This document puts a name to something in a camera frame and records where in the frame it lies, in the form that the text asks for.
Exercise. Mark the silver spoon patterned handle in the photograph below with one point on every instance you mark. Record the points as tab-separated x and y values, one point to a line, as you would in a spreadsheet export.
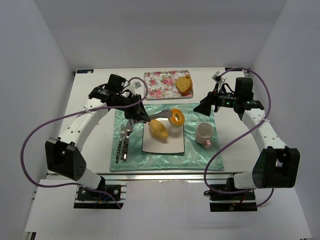
128	130

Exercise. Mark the green satin placemat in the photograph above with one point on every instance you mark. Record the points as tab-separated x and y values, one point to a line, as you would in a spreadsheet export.
195	156

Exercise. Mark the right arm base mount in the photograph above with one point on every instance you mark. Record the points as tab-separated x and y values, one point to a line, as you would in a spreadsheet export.
225	198

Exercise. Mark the brown bread slice back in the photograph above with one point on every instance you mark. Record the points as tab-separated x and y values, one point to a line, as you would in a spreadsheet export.
188	77

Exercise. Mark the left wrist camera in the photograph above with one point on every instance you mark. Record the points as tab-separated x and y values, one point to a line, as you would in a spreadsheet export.
135	86

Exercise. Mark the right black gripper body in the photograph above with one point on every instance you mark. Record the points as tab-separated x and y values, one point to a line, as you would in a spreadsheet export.
212	100

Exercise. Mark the aluminium frame rail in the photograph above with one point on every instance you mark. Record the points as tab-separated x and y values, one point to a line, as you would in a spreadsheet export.
190	176

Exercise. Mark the white square plate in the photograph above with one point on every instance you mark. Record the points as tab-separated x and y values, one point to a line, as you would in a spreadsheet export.
174	144

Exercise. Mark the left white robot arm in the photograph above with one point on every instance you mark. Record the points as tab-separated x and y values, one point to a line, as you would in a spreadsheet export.
63	154

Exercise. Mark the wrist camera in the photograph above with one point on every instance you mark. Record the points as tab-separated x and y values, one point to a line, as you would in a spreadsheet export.
218	79
135	86

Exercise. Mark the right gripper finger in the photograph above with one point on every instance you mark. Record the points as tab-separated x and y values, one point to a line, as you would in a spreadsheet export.
208	98
204	108

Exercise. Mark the brown bread slice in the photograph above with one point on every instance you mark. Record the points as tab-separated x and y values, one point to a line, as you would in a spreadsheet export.
188	77
184	85

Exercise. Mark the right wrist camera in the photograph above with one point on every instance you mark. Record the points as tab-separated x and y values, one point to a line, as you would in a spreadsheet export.
218	79

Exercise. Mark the orange glazed donut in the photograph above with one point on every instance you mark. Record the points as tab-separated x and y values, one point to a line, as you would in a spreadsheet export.
177	119

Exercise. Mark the brown bread slice front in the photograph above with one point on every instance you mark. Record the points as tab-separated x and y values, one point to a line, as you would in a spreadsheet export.
184	85

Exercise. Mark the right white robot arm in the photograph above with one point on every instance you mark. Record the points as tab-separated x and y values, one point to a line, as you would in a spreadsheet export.
277	164

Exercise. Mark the pink and white mug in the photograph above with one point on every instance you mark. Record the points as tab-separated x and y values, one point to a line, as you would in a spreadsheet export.
204	133

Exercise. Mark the yellow toast bread slice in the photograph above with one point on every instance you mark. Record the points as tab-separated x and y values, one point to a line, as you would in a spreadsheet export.
157	129

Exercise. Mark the silver fork patterned handle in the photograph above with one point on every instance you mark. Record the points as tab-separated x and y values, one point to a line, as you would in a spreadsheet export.
122	133

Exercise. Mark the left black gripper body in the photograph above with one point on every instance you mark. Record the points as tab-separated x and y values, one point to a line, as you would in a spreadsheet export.
136	106

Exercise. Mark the floral serving tray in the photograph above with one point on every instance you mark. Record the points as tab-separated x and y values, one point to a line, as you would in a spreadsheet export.
162	84

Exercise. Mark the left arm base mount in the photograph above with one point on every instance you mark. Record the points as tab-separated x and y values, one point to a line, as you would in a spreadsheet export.
85	199

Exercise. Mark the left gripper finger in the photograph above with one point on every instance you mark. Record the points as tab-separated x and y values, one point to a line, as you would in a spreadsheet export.
139	108
137	118

